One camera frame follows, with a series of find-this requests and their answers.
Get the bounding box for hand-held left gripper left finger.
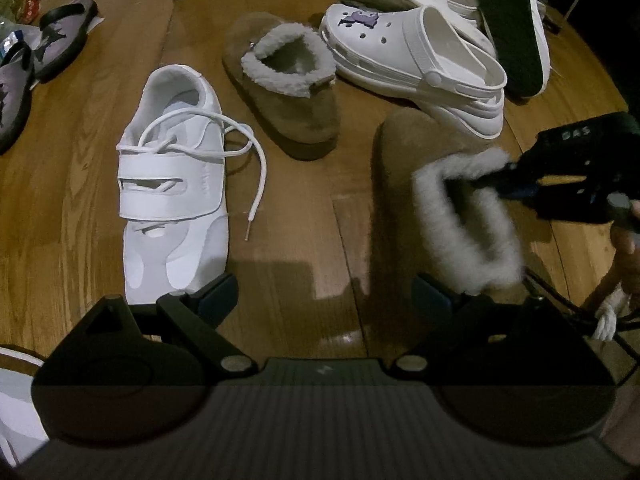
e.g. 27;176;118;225
82;272;259;376

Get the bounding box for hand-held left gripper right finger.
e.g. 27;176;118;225
389;272;576;381

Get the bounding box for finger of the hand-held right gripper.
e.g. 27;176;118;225
475;160;543;192
500;179;633;226

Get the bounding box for tan fleece-lined slipper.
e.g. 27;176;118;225
221;11;342;162
371;107;526;297

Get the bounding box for white strap sneaker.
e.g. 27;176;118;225
467;0;552;99
116;62;268;307

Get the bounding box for white clog purple charm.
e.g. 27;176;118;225
319;4;509;140

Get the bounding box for person's right hand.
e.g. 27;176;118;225
611;199;640;261

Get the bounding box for grey black-soled sandal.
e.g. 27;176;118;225
0;42;36;156
32;0;99;83

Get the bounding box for orange red packet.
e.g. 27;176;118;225
7;0;43;26

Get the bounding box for black cable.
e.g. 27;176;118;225
522;267;640;341

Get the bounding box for white rope cord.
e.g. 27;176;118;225
592;281;632;342

